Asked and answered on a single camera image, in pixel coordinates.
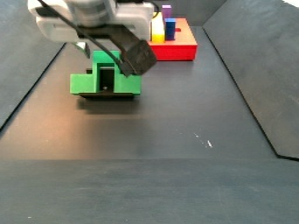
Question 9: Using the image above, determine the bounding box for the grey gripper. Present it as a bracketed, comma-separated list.
[27, 0, 155, 58]

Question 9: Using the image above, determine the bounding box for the green U-shaped block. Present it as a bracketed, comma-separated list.
[70, 51, 142, 95]

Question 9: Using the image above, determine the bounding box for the red base board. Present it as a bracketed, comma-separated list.
[148, 18, 198, 61]

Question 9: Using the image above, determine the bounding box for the yellow long bar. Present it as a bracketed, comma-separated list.
[151, 13, 164, 43]

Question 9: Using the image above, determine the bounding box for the right blue block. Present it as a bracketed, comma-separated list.
[164, 18, 176, 40]

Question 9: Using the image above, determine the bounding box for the right purple block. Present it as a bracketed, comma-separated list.
[162, 4, 172, 18]

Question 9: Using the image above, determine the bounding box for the black cable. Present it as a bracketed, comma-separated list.
[36, 0, 126, 66]

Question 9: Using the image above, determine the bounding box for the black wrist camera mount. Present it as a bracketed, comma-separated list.
[78, 24, 156, 76]

